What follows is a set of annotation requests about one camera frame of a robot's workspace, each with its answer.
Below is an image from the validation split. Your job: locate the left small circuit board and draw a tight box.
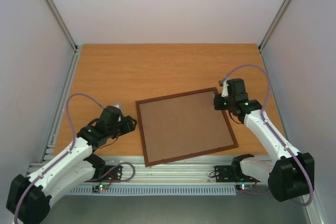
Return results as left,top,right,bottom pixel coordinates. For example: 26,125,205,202
92,184,109,193

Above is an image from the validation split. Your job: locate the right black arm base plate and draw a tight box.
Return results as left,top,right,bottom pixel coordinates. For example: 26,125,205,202
214,165,258,183

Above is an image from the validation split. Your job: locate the brown wooden picture frame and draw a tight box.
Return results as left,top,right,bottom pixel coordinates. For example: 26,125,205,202
135,87,239,168

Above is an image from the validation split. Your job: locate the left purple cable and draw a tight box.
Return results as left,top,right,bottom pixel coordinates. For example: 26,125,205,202
14,93,136,223

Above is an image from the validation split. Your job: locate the right aluminium corner post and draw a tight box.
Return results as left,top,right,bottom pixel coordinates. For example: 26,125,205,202
258,0,293,53

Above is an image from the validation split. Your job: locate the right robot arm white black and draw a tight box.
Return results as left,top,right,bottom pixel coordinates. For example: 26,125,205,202
214,79,315,206

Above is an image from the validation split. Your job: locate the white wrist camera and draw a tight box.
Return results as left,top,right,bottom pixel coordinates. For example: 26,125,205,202
115,104,122,111
219,79,228,98

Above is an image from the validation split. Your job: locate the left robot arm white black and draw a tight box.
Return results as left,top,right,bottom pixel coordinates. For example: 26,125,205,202
6,105,137,223

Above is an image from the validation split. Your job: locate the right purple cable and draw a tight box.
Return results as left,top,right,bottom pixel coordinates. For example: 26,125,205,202
222,63,315,206

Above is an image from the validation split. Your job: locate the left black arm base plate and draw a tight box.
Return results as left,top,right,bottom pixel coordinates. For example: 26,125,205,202
89,165,123,182

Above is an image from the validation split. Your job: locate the purple cable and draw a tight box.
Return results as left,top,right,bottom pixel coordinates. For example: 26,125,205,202
14,93,136,223
222,63,315,206

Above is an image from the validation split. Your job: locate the left aluminium corner post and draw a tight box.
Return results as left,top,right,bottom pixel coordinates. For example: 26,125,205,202
45,0,78,52

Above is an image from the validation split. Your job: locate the grey slotted cable duct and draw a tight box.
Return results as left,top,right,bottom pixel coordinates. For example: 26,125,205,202
69,185,236,197

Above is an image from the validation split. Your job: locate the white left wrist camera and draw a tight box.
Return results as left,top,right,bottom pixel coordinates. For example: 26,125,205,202
115,104,122,111

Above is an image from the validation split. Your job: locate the right small circuit board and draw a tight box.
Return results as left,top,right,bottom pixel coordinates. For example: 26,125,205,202
236,184,257,191

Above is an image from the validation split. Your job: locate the aluminium corner post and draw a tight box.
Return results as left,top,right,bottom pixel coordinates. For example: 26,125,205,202
45,0,78,52
258,0,293,53

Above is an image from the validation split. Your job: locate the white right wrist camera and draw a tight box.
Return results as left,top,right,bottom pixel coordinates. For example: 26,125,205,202
219,79,228,98

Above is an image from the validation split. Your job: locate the aluminium rail base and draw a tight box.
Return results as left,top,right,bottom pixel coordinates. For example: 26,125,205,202
23,140,313,185

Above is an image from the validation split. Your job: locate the small circuit board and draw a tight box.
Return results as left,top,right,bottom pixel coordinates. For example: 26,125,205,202
92,184,109,193
236,184,257,191

